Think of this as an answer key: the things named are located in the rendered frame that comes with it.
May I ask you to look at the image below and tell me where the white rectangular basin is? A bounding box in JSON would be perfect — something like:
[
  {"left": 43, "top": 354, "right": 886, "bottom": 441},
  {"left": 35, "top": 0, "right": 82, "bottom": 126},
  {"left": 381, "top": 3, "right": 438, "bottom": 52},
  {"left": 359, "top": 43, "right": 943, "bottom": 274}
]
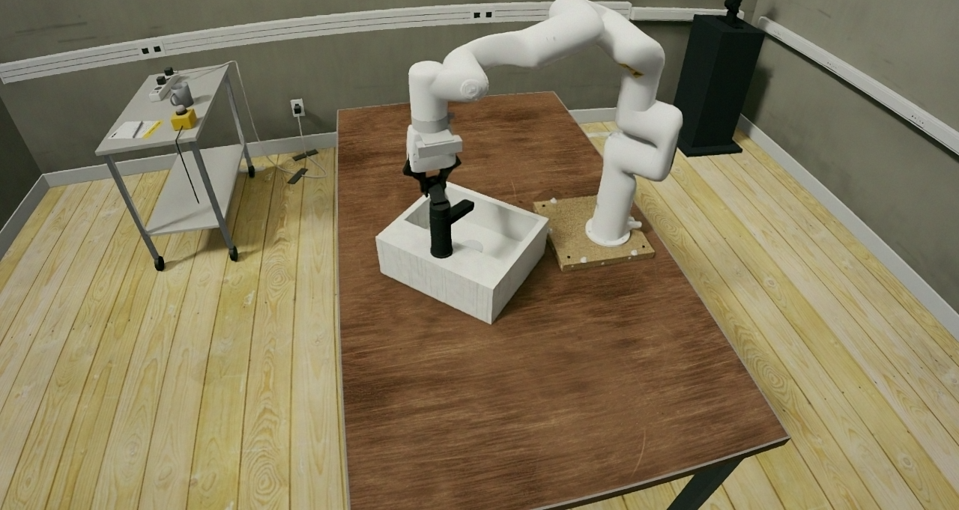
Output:
[{"left": 375, "top": 182, "right": 549, "bottom": 324}]

